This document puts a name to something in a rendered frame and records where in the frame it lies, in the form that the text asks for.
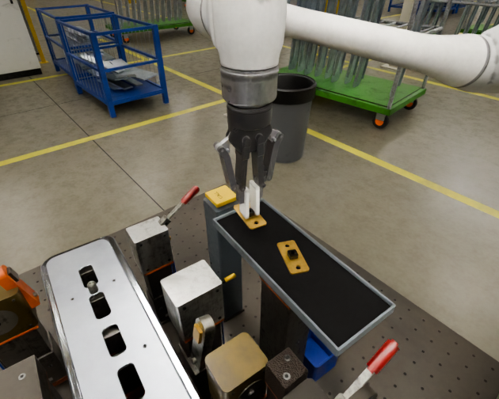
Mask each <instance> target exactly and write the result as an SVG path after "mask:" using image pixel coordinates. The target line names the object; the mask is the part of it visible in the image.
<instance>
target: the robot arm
mask: <svg viewBox="0 0 499 399"><path fill-rule="evenodd" d="M185 7H186V11H187V14H188V16H189V20H190V21H191V22H192V25H193V26H194V27H195V28H196V30H197V31H198V32H199V33H201V34H202V35H203V36H205V37H206V38H208V39H209V40H212V42H213V44H214V46H215V47H216V48H217V49H218V53H219V60H220V72H221V85H222V97H223V99H224V100H225V101H226V102H227V123H228V129H227V133H226V138H225V139H224V140H222V141H221V142H214V144H213V147H214V148H215V149H216V150H217V152H218V153H219V158H220V161H221V164H222V167H223V173H224V176H225V180H226V183H227V185H228V187H229V188H230V189H231V190H232V191H233V192H234V191H236V200H237V201H238V202H239V204H240V212H241V213H242V215H243V216H244V217H245V219H248V218H249V210H250V207H251V208H252V209H253V210H254V211H255V215H259V214H260V198H261V197H262V196H263V188H264V187H265V186H266V184H265V182H266V181H270V180H271V179H272V175H273V171H274V167H275V163H276V156H277V152H278V148H279V145H280V143H281V141H282V139H283V137H284V134H283V133H281V132H280V131H278V130H277V129H275V128H273V129H272V126H271V124H270V123H271V121H272V102H273V101H274V100H275V99H276V95H277V79H278V71H279V67H278V64H279V57H280V51H281V48H282V46H283V43H284V37H289V38H293V39H297V40H303V41H306V42H309V43H312V44H317V45H321V46H323V47H327V48H332V49H335V50H338V51H343V52H346V53H349V54H353V55H358V56H360V57H364V58H367V59H372V60H375V61H378V62H381V63H387V64H390V65H393V66H397V67H402V68H406V69H408V70H413V71H416V72H419V73H421V74H425V75H427V76H429V77H431V78H434V79H436V80H437V81H439V82H442V83H444V84H445V85H446V86H451V87H454V88H456V89H460V90H462V91H466V92H472V93H499V25H497V26H495V27H493V28H490V29H488V30H486V31H484V32H483V33H482V34H481V35H478V34H459V35H432V34H425V33H420V32H413V31H409V30H405V29H401V28H394V27H390V26H386V25H380V24H376V23H371V22H368V21H361V20H357V19H353V18H349V17H342V16H338V15H334V14H331V13H323V12H320V11H316V10H312V9H306V8H303V7H299V6H293V5H291V4H287V0H186V6H185ZM266 141H267V143H266V148H265V155H264V144H265V142H266ZM230 144H232V146H233V147H234V148H235V153H236V162H235V176H234V170H233V166H232V162H231V159H230V155H229V154H228V153H230ZM250 152H251V158H252V170H253V179H254V181H253V180H250V181H249V189H248V188H247V187H246V175H247V164H248V159H249V158H250ZM263 155H264V160H263Z"/></svg>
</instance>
